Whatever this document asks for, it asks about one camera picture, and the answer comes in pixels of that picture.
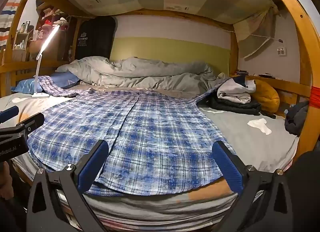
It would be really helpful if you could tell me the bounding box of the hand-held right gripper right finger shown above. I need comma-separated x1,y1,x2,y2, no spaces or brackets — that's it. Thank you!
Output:
212,141,293,232

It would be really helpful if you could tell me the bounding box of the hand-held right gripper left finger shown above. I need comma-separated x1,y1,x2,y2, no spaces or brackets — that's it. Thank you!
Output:
26,140,109,232

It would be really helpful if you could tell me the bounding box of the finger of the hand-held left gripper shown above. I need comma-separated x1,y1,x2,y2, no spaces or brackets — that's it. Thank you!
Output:
0,105,20,124
15,112,45,135

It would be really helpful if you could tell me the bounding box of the blue plaid shirt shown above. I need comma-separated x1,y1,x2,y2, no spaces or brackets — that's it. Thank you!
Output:
27,75,237,196

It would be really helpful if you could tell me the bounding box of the person's left forearm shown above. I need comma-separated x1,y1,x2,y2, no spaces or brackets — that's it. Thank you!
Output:
0,162,14,197

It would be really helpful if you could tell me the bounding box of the blue pillow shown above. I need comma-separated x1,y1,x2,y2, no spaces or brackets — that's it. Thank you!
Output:
11,72,80,94

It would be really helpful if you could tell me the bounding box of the folded black jacket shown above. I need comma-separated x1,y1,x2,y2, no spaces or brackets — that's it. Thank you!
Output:
197,95,262,116

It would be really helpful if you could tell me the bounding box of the cluttered wooden shelf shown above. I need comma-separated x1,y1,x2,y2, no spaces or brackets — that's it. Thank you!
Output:
11,4,75,63

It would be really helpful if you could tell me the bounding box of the folded white hoodie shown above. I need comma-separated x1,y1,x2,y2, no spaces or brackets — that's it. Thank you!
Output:
216,75,257,104

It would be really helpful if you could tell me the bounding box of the yellow cushion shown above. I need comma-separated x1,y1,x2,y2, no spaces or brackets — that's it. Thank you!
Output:
250,79,280,113

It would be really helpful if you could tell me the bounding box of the dark grey cloth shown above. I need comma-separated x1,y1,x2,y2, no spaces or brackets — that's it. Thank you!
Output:
284,100,310,137

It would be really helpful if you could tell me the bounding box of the white desk lamp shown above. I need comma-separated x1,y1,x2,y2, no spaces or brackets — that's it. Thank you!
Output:
31,25,60,98

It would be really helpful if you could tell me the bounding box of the red white plush toy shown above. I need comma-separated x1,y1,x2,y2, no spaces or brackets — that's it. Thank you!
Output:
41,17,68,32

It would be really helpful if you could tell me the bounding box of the striped cloth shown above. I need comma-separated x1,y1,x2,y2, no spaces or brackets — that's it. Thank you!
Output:
0,0,33,47

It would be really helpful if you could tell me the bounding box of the black hanging garment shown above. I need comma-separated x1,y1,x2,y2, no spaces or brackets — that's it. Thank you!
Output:
75,16,117,61

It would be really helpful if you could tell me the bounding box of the grey duvet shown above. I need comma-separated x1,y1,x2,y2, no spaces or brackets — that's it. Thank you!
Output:
55,56,225,95

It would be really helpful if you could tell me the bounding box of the checked hanging curtain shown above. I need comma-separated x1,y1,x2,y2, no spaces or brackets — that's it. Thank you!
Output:
234,5,279,60

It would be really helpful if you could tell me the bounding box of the wooden bunk bed frame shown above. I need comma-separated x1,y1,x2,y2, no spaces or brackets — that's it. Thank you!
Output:
0,0,315,152

